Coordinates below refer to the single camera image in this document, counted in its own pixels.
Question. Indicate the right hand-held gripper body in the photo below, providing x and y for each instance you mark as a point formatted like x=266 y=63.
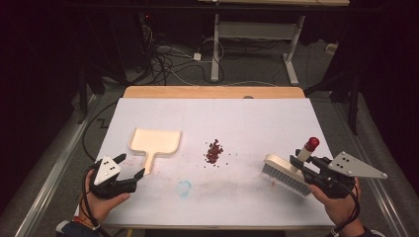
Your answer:
x=329 y=179

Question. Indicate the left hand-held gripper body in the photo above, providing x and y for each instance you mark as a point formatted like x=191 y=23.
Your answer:
x=104 y=171

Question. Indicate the cream hand brush red tip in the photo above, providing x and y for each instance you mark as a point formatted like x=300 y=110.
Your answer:
x=280 y=168

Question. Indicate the cream plastic dustpan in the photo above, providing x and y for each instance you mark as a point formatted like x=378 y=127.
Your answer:
x=156 y=141

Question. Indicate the pile of red beans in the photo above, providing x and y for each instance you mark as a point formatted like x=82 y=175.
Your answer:
x=213 y=154

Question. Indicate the person's right hand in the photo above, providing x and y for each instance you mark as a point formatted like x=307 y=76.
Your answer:
x=339 y=209

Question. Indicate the person's left hand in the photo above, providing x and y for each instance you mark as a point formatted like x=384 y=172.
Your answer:
x=99 y=207

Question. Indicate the black metal stand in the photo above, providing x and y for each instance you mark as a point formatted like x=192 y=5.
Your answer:
x=82 y=95
x=354 y=98

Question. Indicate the white table cover sheet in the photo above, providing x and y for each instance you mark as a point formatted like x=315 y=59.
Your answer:
x=230 y=118

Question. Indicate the wooden table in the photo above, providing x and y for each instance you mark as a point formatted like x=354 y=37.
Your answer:
x=214 y=92

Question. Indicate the white power adapter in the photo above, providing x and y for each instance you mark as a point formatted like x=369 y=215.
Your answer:
x=197 y=56

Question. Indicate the metal floor rail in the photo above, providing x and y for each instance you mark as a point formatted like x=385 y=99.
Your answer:
x=378 y=194
x=52 y=184

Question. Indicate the white metal desk frame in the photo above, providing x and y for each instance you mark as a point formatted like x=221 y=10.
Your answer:
x=215 y=49

